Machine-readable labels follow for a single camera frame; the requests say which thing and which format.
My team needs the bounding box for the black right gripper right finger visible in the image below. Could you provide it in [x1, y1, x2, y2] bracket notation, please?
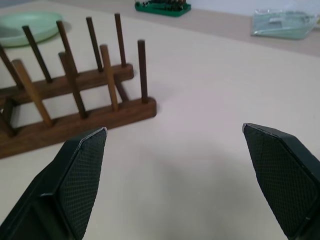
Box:
[241, 122, 320, 240]

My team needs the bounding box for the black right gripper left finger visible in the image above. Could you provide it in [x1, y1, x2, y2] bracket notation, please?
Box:
[0, 127, 108, 240]

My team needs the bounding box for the wooden dish rack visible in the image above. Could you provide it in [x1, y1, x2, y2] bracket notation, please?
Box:
[0, 12, 158, 159]

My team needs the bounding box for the clear plastic bag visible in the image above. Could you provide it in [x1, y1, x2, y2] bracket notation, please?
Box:
[250, 8, 317, 41]

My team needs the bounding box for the green plate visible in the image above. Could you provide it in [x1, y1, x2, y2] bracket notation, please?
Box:
[0, 12, 64, 48]

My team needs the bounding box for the green tray with dark items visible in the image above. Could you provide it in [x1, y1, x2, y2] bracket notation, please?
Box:
[134, 0, 192, 18]

